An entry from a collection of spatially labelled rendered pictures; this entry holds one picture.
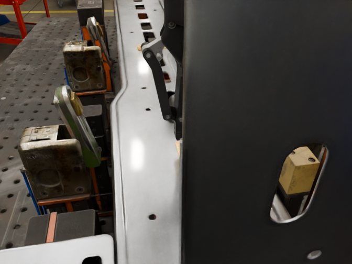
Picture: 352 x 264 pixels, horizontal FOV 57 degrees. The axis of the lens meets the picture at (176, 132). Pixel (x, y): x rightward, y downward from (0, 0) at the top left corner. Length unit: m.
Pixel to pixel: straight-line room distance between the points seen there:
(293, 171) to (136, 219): 0.21
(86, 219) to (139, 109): 0.25
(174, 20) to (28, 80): 1.19
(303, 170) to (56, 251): 0.31
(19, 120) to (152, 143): 0.76
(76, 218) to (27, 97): 0.94
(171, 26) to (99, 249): 0.27
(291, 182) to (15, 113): 1.03
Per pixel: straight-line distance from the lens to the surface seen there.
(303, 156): 0.44
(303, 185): 0.46
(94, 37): 0.79
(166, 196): 0.45
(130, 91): 0.68
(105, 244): 0.41
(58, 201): 0.57
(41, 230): 0.47
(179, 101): 0.40
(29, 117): 1.24
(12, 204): 0.93
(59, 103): 0.47
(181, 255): 0.17
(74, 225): 0.47
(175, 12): 0.34
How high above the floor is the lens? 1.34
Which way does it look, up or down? 37 degrees down
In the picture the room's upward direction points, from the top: straight up
